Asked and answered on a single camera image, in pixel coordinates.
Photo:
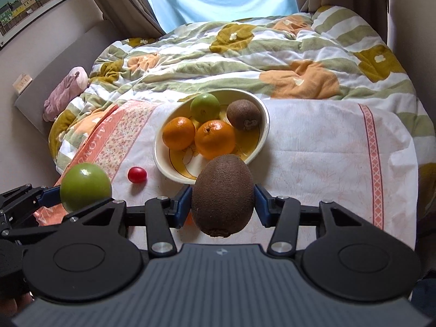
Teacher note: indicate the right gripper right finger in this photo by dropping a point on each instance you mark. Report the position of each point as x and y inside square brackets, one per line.
[285, 215]

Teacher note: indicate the small card on headboard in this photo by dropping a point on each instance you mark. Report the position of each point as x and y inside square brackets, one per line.
[21, 83]

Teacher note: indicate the green striped floral duvet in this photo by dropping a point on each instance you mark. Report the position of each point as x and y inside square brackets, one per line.
[332, 53]

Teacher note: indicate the brown kiwi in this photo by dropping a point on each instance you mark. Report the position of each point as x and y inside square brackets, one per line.
[223, 197]
[243, 115]

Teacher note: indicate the grey headboard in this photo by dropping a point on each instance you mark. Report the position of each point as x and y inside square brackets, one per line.
[83, 52]

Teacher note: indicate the cream ceramic bowl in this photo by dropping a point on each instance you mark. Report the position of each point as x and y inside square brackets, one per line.
[224, 121]

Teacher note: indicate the green apple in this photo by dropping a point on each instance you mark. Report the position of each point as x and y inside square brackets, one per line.
[82, 185]
[205, 107]

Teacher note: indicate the brown kiwi front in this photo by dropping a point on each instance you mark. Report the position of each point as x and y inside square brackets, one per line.
[223, 197]

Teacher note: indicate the brown left curtain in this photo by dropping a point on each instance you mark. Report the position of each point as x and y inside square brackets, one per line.
[133, 18]

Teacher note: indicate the red cherry tomato back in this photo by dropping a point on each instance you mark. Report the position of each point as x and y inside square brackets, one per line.
[137, 175]

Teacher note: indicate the person left hand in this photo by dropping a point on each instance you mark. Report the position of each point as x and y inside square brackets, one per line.
[11, 307]

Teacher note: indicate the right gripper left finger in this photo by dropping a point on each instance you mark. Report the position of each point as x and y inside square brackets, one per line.
[158, 215]

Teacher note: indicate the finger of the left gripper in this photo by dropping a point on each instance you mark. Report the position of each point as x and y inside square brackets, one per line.
[20, 203]
[106, 215]

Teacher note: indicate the white pink patterned cloth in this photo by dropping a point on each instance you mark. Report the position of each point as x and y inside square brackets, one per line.
[358, 156]

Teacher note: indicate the brown kiwi back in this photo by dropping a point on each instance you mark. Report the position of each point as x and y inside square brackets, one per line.
[243, 115]

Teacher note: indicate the small tangerine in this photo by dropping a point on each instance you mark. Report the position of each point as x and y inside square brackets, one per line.
[189, 220]

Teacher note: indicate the medium orange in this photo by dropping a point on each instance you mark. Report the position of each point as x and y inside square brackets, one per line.
[178, 133]

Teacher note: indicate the large orange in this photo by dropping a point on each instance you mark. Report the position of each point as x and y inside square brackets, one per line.
[215, 138]

